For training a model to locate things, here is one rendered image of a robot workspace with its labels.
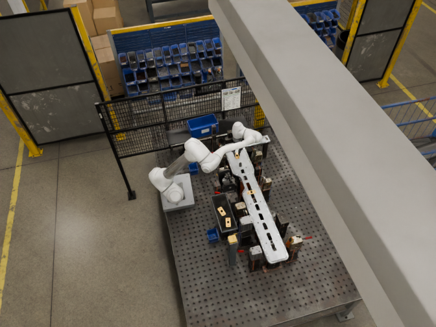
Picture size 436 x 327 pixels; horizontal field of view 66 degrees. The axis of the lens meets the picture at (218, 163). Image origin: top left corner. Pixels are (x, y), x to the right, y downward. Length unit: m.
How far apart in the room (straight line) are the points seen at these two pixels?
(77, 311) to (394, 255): 3.84
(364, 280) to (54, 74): 4.43
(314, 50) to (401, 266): 0.36
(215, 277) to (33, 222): 2.57
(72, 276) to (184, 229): 1.48
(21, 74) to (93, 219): 1.92
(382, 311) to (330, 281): 2.83
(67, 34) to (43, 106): 1.09
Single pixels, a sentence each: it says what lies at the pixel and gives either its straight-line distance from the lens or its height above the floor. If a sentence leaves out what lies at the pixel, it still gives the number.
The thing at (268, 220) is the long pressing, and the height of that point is 1.00.
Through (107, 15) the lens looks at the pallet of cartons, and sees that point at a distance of 6.83.
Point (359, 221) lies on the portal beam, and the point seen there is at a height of 3.31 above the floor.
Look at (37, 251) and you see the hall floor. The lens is 4.57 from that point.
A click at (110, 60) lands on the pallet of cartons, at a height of 0.74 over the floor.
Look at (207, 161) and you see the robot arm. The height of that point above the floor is 1.55.
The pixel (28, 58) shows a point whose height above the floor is 1.48.
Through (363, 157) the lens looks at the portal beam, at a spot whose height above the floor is 3.33.
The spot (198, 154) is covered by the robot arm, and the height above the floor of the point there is 1.60.
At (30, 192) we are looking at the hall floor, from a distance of 5.14.
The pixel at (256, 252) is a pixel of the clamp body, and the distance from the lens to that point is 2.85.
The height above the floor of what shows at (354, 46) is 0.88.
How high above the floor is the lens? 3.63
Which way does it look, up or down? 50 degrees down
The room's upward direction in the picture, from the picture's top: 2 degrees counter-clockwise
